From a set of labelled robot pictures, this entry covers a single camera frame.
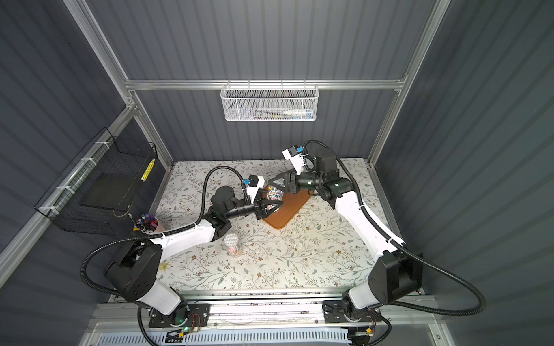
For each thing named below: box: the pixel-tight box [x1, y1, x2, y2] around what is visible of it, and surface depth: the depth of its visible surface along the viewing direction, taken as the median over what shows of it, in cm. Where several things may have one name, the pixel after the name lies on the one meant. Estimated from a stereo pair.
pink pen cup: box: [135, 213, 160, 234], surface depth 84 cm
